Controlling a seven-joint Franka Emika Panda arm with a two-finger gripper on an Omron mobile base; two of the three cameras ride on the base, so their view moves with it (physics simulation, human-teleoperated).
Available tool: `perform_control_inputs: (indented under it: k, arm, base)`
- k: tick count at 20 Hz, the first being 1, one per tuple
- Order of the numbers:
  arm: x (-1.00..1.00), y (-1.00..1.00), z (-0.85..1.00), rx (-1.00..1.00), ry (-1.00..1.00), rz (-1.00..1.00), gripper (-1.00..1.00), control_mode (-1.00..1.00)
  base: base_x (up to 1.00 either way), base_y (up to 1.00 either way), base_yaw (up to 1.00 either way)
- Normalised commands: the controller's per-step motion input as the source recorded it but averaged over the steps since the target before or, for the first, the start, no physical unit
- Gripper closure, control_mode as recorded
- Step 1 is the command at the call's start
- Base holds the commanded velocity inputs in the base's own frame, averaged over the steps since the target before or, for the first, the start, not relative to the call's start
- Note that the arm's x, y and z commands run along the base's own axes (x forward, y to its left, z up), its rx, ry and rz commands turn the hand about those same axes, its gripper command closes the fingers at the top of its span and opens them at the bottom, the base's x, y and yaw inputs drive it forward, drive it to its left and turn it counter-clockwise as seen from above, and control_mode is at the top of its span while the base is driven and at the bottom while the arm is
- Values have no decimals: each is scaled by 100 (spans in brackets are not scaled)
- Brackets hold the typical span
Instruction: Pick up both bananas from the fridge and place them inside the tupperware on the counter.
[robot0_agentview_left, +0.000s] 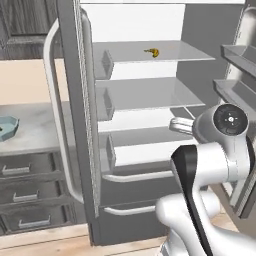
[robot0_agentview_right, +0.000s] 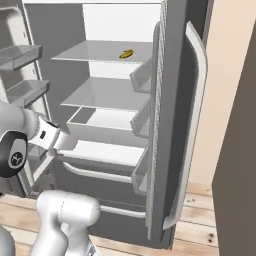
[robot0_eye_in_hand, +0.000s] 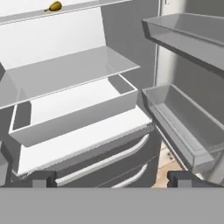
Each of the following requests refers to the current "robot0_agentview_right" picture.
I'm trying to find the grey fridge door with handle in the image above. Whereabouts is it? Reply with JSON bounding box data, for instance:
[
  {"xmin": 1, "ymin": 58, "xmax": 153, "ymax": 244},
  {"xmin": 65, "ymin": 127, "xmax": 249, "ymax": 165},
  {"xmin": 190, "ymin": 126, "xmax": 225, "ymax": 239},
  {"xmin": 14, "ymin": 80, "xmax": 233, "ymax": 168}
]
[{"xmin": 145, "ymin": 0, "xmax": 215, "ymax": 250}]

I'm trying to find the dark brown cabinet panel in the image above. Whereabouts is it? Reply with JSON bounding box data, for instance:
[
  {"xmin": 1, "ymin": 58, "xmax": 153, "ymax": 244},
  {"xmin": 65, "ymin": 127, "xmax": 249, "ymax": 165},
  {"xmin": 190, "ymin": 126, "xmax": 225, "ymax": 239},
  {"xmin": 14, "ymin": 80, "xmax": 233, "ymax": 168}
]
[{"xmin": 211, "ymin": 29, "xmax": 256, "ymax": 256}]

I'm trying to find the white freezer drawer handle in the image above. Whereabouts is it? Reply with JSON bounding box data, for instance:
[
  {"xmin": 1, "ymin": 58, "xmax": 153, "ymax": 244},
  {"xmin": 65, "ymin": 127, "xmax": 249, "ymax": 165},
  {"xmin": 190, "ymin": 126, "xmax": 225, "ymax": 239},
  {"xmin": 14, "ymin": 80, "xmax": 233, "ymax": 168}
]
[
  {"xmin": 62, "ymin": 161, "xmax": 133, "ymax": 185},
  {"xmin": 99, "ymin": 204, "xmax": 147, "ymax": 220}
]

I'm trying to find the white fridge crisper drawer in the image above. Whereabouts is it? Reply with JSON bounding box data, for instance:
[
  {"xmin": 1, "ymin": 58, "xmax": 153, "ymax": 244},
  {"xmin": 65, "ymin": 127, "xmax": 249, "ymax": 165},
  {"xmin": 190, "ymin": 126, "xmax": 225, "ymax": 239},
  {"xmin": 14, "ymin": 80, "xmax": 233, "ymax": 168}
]
[
  {"xmin": 54, "ymin": 139, "xmax": 148, "ymax": 168},
  {"xmin": 65, "ymin": 106, "xmax": 150, "ymax": 148}
]

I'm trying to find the yellow banana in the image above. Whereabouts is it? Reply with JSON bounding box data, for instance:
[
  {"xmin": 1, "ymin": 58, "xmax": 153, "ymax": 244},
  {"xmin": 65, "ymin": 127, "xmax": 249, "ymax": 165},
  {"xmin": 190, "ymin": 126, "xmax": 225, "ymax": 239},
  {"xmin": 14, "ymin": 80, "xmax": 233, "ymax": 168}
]
[{"xmin": 118, "ymin": 48, "xmax": 135, "ymax": 60}]

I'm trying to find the white fridge door handle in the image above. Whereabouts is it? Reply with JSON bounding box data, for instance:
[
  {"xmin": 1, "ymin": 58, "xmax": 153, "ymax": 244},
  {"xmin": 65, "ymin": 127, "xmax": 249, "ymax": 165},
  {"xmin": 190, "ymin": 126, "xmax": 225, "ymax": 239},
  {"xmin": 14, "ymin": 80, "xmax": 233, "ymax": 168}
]
[{"xmin": 162, "ymin": 20, "xmax": 209, "ymax": 231}]

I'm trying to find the clear fridge door bin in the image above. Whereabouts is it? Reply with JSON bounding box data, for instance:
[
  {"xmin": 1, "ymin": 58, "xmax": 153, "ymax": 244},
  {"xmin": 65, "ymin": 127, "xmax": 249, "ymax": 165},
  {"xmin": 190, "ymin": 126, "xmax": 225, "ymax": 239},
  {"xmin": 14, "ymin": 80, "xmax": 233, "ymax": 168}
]
[
  {"xmin": 129, "ymin": 59, "xmax": 155, "ymax": 95},
  {"xmin": 5, "ymin": 79, "xmax": 51, "ymax": 108},
  {"xmin": 0, "ymin": 44, "xmax": 44, "ymax": 72},
  {"xmin": 27, "ymin": 145, "xmax": 57, "ymax": 188},
  {"xmin": 131, "ymin": 145, "xmax": 150, "ymax": 197},
  {"xmin": 129, "ymin": 99, "xmax": 153, "ymax": 139}
]

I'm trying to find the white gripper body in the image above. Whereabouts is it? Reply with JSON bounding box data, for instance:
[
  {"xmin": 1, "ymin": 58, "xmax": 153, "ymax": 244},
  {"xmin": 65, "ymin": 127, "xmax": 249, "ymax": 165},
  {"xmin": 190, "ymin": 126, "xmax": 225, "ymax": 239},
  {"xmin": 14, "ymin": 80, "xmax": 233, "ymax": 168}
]
[{"xmin": 52, "ymin": 128, "xmax": 80, "ymax": 153}]

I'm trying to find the grey freezer drawer front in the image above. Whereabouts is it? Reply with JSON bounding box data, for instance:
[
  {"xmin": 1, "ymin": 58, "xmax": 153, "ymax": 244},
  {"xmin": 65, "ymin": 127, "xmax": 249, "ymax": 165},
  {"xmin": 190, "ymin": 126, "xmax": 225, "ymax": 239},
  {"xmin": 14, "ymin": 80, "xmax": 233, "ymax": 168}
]
[
  {"xmin": 52, "ymin": 159, "xmax": 148, "ymax": 209},
  {"xmin": 89, "ymin": 199, "xmax": 148, "ymax": 248}
]

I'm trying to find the grey glass fridge shelf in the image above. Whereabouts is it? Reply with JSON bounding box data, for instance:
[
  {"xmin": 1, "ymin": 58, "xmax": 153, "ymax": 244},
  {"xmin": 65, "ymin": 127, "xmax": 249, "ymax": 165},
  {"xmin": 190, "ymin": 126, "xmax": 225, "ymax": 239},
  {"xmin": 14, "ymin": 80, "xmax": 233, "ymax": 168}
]
[
  {"xmin": 59, "ymin": 76, "xmax": 152, "ymax": 113},
  {"xmin": 51, "ymin": 39, "xmax": 155, "ymax": 65}
]

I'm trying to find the grey fridge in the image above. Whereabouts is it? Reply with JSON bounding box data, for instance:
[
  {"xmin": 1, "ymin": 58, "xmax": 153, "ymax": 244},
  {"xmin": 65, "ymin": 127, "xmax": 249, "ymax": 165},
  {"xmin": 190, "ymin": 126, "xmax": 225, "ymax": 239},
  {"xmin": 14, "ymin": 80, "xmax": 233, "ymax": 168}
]
[{"xmin": 21, "ymin": 0, "xmax": 165, "ymax": 248}]

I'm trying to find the grey fridge door with bins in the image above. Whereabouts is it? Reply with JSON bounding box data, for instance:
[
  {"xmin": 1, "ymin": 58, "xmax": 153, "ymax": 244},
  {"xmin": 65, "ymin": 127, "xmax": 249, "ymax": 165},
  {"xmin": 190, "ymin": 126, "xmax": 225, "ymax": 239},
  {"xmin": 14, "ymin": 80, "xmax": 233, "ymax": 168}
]
[{"xmin": 0, "ymin": 0, "xmax": 57, "ymax": 198}]

